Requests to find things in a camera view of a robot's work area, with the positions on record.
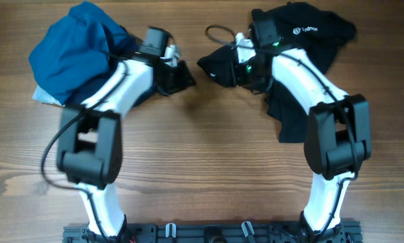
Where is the black polo shirt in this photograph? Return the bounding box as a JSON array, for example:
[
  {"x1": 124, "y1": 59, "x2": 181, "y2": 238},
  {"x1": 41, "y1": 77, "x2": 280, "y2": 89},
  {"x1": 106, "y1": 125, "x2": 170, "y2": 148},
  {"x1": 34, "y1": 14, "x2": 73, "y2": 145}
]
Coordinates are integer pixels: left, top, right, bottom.
[{"x1": 197, "y1": 2, "x2": 357, "y2": 143}]

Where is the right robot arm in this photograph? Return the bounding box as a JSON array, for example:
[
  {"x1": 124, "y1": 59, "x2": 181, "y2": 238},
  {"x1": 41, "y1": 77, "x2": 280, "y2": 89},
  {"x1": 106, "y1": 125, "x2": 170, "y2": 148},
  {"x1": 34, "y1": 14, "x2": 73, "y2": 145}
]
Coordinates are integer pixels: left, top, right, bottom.
[{"x1": 231, "y1": 20, "x2": 372, "y2": 242}]

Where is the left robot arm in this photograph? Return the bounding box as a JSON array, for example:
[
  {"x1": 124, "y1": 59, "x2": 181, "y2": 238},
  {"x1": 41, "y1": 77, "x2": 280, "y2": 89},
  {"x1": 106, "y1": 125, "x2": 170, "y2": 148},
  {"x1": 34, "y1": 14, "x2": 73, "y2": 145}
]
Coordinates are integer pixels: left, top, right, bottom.
[{"x1": 55, "y1": 27, "x2": 195, "y2": 242}]

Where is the dark teal garment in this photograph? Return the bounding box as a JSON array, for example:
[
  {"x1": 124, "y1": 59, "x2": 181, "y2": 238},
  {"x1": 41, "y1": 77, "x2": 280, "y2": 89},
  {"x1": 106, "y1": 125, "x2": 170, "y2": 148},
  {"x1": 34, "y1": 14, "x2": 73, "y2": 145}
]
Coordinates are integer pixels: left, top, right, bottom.
[{"x1": 65, "y1": 33, "x2": 155, "y2": 109}]

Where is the bright blue shirt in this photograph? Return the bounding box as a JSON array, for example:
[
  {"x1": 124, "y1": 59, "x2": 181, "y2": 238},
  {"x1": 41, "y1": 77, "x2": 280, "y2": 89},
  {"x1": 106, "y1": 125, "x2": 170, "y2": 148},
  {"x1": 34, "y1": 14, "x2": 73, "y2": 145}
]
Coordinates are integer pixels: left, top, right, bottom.
[{"x1": 28, "y1": 1, "x2": 129, "y2": 105}]

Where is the light grey cloth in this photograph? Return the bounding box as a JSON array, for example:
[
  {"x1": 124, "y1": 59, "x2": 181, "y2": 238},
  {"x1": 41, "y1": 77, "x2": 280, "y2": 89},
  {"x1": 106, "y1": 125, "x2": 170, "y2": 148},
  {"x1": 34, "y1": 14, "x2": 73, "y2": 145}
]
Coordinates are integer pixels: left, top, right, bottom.
[{"x1": 32, "y1": 85, "x2": 62, "y2": 106}]

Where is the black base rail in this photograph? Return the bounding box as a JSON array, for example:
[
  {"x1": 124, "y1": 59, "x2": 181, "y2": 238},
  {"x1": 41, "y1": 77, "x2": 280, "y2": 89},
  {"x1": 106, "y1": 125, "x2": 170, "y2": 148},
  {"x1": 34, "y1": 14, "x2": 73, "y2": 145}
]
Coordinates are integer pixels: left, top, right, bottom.
[{"x1": 62, "y1": 221, "x2": 363, "y2": 243}]

